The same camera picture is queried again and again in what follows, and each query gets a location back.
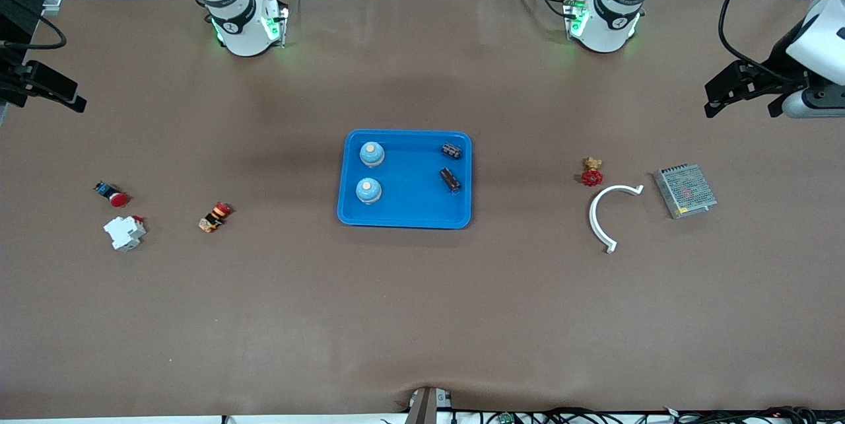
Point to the dark brown cylindrical capacitor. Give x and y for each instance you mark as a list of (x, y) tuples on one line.
[(450, 180), (451, 150)]

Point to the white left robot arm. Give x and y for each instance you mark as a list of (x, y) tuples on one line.
[(610, 28)]

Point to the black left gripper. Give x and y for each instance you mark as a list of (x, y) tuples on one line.
[(777, 62)]

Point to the small green circuit board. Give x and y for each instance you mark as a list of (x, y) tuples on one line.
[(505, 418)]

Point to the white curved plastic clamp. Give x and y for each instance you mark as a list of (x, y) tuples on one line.
[(592, 219)]

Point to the light blue dome bell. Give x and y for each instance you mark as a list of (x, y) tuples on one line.
[(371, 158), (368, 195)]

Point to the brown camera mount post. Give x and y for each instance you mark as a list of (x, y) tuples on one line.
[(426, 407)]

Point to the red handwheel brass valve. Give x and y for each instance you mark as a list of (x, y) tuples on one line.
[(592, 177)]

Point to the white circuit breaker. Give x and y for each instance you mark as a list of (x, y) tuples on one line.
[(123, 234)]

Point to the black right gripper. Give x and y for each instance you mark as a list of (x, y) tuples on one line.
[(14, 77)]

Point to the orange red emergency stop switch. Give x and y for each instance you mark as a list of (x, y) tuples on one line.
[(214, 217)]

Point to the red pushbutton with blue body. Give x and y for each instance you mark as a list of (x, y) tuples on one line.
[(119, 199)]

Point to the blue plastic tray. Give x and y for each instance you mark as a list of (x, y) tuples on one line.
[(409, 206)]

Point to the perforated metal power supply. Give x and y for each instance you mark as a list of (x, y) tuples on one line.
[(685, 191)]

